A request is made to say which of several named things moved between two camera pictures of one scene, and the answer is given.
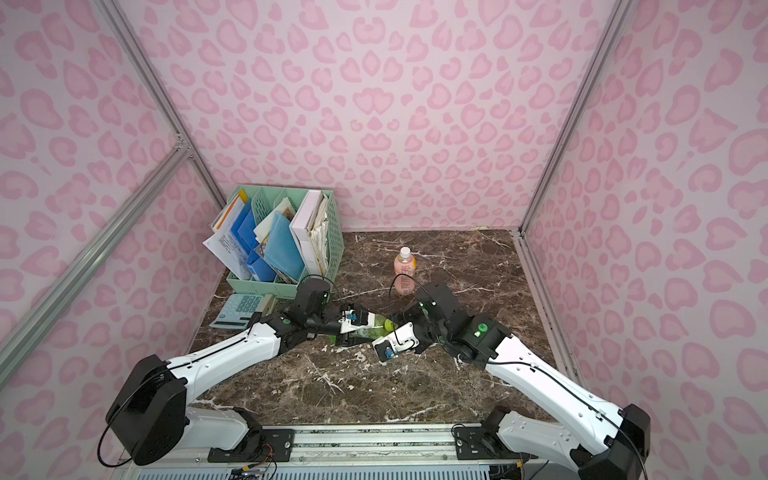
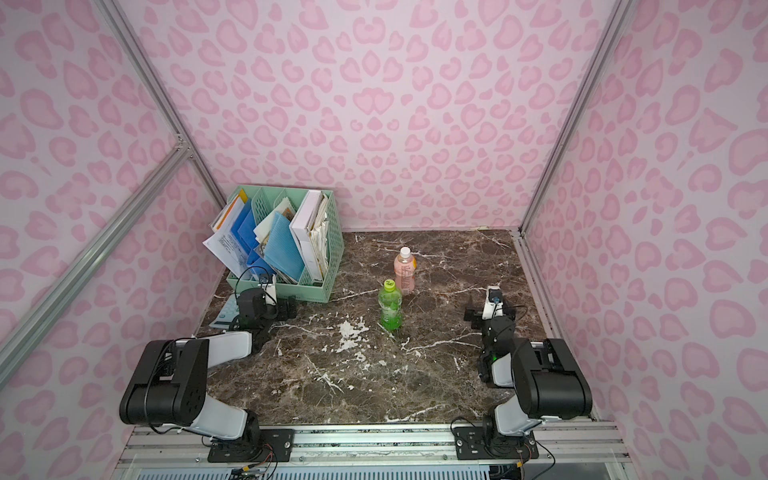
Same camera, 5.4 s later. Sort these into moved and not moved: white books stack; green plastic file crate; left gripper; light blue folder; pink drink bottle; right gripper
Moved: right gripper; left gripper
Not moved: green plastic file crate; light blue folder; white books stack; pink drink bottle
